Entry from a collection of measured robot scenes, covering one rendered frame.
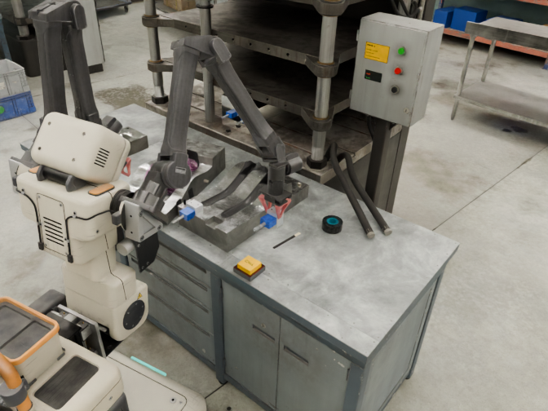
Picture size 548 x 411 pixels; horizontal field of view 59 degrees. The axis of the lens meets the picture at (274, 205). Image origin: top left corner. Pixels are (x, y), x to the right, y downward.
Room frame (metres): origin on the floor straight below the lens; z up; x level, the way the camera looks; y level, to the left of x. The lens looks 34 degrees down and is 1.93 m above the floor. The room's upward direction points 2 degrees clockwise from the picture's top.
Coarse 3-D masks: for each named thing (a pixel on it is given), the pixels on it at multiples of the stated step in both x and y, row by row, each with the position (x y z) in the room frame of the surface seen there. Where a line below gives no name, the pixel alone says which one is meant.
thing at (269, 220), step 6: (270, 210) 1.40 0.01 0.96; (264, 216) 1.38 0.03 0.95; (270, 216) 1.38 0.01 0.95; (276, 216) 1.37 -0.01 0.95; (282, 216) 1.39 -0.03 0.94; (264, 222) 1.35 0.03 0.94; (270, 222) 1.35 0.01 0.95; (276, 222) 1.37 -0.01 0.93; (282, 222) 1.39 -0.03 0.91; (258, 228) 1.32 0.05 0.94
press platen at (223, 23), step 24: (240, 0) 3.24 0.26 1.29; (264, 0) 3.26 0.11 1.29; (144, 24) 2.72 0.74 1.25; (168, 24) 2.71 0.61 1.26; (192, 24) 2.61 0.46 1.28; (216, 24) 2.61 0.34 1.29; (240, 24) 2.62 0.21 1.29; (264, 24) 2.64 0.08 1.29; (288, 24) 2.66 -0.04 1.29; (312, 24) 2.68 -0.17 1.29; (264, 48) 2.31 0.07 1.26; (288, 48) 2.23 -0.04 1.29; (312, 48) 2.24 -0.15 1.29; (336, 48) 2.26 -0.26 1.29; (312, 72) 2.04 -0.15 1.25; (336, 72) 2.02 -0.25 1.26
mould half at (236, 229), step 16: (224, 176) 1.71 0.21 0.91; (256, 176) 1.67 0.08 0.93; (288, 176) 1.80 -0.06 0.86; (208, 192) 1.61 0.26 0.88; (240, 192) 1.61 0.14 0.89; (304, 192) 1.72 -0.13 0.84; (208, 208) 1.50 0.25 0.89; (224, 208) 1.51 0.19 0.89; (256, 208) 1.52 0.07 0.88; (288, 208) 1.63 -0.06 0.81; (192, 224) 1.46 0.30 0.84; (224, 224) 1.40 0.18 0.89; (240, 224) 1.40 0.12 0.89; (256, 224) 1.47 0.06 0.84; (208, 240) 1.41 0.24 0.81; (224, 240) 1.35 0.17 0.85; (240, 240) 1.40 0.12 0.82
